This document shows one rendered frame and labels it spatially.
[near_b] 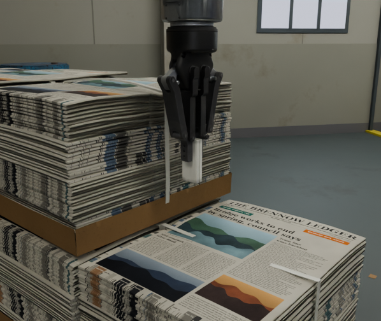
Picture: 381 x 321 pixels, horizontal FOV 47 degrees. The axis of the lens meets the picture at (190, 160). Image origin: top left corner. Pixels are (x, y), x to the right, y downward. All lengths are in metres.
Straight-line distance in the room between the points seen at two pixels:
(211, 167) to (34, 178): 0.32
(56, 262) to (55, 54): 4.32
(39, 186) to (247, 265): 0.33
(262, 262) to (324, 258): 0.10
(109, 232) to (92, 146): 0.14
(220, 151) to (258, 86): 4.47
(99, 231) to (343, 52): 5.24
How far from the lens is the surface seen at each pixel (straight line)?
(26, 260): 0.79
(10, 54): 5.01
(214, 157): 0.84
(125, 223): 0.71
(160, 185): 0.75
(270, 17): 5.32
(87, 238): 0.67
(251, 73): 5.26
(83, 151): 0.64
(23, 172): 0.74
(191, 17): 0.62
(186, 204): 0.81
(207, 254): 0.68
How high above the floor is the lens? 1.14
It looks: 15 degrees down
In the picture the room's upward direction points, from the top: straight up
